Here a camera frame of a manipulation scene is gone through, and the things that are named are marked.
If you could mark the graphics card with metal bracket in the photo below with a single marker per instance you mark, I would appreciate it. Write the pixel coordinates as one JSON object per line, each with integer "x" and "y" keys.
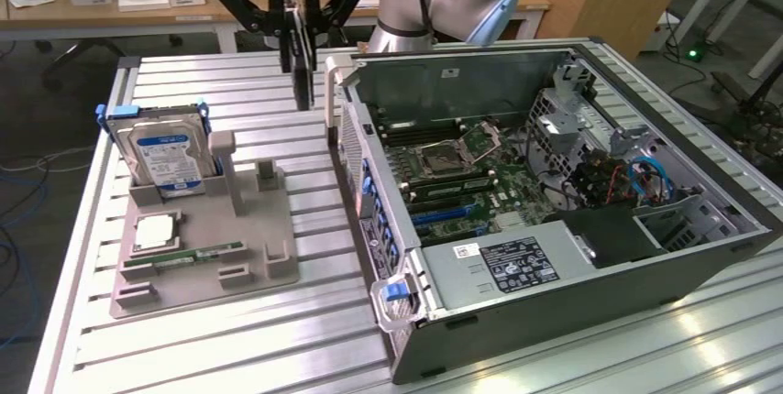
{"x": 301, "y": 82}

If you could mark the black office chair base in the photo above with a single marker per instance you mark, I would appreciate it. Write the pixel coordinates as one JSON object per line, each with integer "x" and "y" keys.
{"x": 107, "y": 48}

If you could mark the installed RAM stick white label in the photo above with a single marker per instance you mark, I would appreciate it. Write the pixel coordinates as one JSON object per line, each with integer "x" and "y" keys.
{"x": 404, "y": 126}

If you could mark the long wooden desk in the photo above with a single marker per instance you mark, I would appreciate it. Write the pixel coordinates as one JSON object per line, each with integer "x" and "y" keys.
{"x": 48, "y": 16}

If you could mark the hard disk in blue caddy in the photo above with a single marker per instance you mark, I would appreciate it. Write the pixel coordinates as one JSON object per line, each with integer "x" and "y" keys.
{"x": 165, "y": 156}

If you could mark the white paper slip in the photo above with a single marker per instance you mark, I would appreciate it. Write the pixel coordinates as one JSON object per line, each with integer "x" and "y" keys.
{"x": 32, "y": 1}

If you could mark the CPU socket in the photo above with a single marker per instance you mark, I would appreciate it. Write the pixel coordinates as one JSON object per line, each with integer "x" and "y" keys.
{"x": 437, "y": 158}

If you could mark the open metal socket cover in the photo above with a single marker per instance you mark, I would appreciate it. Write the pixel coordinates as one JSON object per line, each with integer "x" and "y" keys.
{"x": 480, "y": 142}

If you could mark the tall wooden cabinet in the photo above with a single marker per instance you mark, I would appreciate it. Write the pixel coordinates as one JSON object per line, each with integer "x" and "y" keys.
{"x": 612, "y": 0}

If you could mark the installed RAM stick green label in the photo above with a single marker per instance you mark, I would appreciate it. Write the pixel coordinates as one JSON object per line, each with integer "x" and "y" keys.
{"x": 449, "y": 187}

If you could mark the silver metal disk bay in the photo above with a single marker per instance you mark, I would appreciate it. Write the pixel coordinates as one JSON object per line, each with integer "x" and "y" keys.
{"x": 563, "y": 128}

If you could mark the grey plastic parts rack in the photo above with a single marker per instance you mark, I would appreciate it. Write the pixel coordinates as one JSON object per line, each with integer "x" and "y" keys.
{"x": 198, "y": 224}

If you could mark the green motherboard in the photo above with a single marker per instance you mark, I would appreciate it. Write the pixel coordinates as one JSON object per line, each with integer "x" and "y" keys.
{"x": 508, "y": 178}

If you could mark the silver CPU chip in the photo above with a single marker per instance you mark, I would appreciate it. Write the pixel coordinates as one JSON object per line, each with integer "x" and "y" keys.
{"x": 153, "y": 231}

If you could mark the blue expansion slot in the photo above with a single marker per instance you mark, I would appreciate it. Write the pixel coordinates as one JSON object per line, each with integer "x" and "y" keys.
{"x": 441, "y": 215}

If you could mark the white box with red button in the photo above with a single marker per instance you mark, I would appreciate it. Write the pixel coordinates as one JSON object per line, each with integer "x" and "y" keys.
{"x": 666, "y": 32}

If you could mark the small silver chipset heatsink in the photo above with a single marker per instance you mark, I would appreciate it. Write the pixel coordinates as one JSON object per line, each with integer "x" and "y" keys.
{"x": 512, "y": 221}

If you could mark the black device with green light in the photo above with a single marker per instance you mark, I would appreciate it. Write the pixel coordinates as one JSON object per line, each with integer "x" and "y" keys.
{"x": 693, "y": 53}

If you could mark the grey power supply unit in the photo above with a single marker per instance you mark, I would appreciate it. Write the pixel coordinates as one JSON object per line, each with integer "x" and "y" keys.
{"x": 465, "y": 275}

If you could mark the blue case latch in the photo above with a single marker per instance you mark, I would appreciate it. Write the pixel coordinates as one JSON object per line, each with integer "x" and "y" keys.
{"x": 393, "y": 294}

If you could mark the black floor stand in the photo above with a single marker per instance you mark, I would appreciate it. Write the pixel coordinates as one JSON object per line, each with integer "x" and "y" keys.
{"x": 743, "y": 96}

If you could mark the open dark grey PC case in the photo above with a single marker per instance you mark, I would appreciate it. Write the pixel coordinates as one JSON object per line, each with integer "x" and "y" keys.
{"x": 551, "y": 320}

